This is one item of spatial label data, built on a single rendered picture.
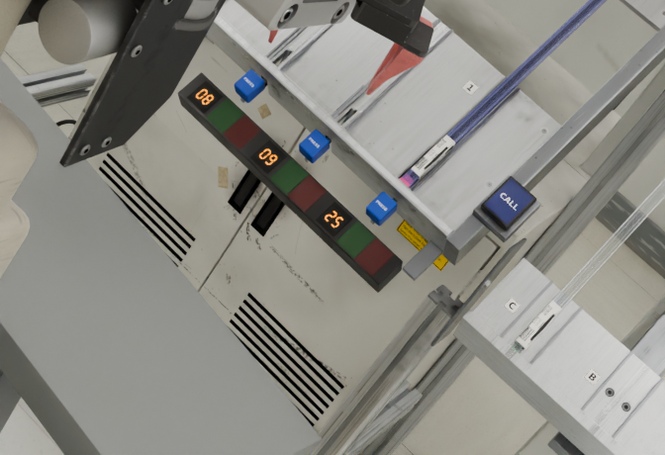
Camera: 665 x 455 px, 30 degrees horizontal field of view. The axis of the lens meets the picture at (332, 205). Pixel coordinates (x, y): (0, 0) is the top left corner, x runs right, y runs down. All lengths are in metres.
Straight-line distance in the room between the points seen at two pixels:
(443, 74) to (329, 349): 0.60
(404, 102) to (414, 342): 0.29
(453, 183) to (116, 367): 0.48
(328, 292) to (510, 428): 0.75
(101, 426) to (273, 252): 0.86
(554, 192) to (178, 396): 0.88
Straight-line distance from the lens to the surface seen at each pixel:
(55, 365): 1.16
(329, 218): 1.44
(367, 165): 1.44
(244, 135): 1.48
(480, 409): 2.52
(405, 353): 1.52
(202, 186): 1.99
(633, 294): 3.29
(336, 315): 1.91
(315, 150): 1.45
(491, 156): 1.47
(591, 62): 3.41
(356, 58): 1.51
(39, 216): 1.30
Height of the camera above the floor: 1.40
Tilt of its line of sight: 31 degrees down
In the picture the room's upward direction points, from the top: 35 degrees clockwise
